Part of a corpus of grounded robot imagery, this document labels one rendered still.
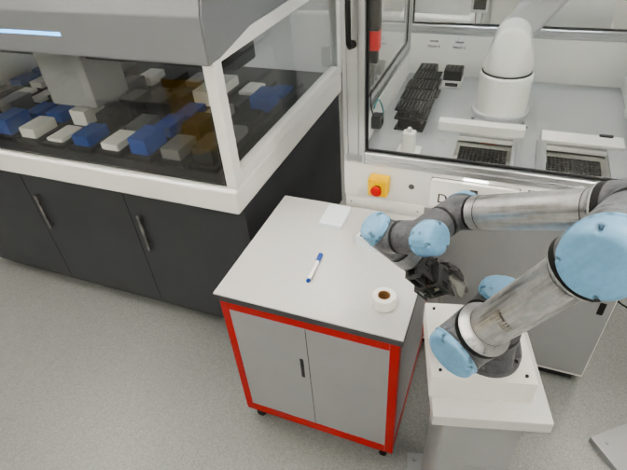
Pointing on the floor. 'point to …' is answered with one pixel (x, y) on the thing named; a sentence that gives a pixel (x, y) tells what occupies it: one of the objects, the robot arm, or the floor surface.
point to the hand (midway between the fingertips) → (457, 288)
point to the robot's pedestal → (480, 430)
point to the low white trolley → (322, 325)
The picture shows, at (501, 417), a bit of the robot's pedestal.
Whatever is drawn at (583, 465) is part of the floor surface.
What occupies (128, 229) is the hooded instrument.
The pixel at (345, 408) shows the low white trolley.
